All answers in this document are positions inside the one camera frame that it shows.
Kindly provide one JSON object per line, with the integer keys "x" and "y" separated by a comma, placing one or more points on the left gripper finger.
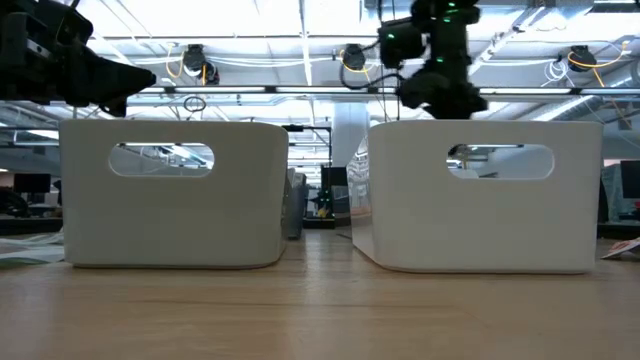
{"x": 114, "y": 109}
{"x": 110, "y": 80}

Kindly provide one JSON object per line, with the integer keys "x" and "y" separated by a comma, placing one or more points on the brown translucent plastic bin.
{"x": 296, "y": 210}

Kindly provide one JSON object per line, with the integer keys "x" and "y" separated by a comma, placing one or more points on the long ceiling light rail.
{"x": 320, "y": 90}

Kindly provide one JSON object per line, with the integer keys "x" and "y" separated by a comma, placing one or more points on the grey plastic bin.
{"x": 175, "y": 220}

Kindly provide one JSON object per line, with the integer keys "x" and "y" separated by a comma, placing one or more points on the black monitor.
{"x": 632, "y": 180}
{"x": 32, "y": 183}

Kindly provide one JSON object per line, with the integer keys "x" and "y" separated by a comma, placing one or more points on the red-white ointment packet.
{"x": 625, "y": 248}

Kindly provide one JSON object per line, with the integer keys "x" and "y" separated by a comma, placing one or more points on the white plastic bin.
{"x": 475, "y": 225}

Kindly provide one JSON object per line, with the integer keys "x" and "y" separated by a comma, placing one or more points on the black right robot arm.
{"x": 445, "y": 40}

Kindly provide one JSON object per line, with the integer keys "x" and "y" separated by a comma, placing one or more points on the green-striped bandage wrapper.
{"x": 12, "y": 263}

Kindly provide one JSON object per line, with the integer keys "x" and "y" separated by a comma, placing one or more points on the white bandage wrapper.
{"x": 45, "y": 254}
{"x": 30, "y": 239}

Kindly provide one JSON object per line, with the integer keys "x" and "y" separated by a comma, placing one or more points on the white building column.
{"x": 350, "y": 135}

